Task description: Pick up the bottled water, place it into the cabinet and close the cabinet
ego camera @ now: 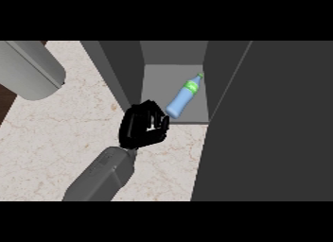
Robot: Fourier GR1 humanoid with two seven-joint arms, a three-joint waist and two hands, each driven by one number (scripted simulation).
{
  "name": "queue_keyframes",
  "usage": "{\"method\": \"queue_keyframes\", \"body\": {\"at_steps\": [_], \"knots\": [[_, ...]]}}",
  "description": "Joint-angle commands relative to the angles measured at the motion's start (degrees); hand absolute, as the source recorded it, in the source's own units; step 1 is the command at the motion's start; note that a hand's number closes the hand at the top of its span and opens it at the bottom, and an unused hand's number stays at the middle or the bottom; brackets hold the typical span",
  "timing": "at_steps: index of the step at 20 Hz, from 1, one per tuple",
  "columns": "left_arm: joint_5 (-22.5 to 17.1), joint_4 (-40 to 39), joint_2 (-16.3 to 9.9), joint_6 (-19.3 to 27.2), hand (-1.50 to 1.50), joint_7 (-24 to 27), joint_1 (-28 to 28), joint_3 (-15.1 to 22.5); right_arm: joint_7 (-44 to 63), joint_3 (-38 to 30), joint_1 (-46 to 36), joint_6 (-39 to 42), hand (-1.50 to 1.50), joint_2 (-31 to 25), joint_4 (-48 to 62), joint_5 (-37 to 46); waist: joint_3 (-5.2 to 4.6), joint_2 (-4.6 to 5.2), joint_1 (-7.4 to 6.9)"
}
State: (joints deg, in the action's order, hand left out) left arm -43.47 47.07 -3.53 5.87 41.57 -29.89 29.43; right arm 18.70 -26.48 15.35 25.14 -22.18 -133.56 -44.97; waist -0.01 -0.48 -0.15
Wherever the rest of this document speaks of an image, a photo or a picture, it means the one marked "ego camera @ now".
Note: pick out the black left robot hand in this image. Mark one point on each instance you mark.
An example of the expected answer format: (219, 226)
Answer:
(139, 132)

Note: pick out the dark grey cabinet door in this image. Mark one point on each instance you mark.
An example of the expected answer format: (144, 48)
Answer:
(275, 126)

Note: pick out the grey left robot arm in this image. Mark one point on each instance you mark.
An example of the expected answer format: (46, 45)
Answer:
(101, 176)

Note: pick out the blue water bottle green label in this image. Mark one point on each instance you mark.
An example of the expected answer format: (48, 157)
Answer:
(184, 96)

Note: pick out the grey open cabinet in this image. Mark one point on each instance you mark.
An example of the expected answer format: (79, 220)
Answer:
(162, 82)

